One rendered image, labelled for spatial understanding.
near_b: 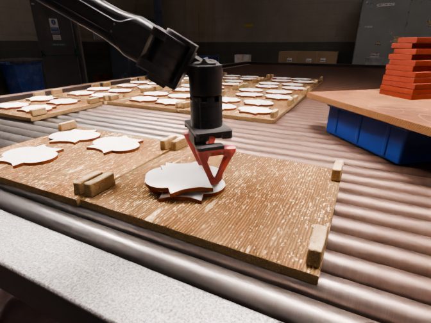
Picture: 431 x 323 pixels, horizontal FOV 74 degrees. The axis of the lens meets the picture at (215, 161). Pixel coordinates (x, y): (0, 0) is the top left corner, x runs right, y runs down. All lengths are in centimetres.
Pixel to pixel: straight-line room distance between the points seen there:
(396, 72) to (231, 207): 75
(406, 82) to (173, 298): 89
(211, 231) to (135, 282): 12
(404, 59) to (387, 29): 582
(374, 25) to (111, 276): 671
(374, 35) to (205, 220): 656
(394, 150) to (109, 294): 69
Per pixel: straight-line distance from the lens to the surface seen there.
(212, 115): 49
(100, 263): 44
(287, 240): 43
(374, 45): 688
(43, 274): 46
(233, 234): 43
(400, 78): 106
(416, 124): 73
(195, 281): 40
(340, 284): 41
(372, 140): 87
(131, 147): 77
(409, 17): 693
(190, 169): 57
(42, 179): 68
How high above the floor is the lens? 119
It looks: 22 degrees down
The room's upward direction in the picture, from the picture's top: straight up
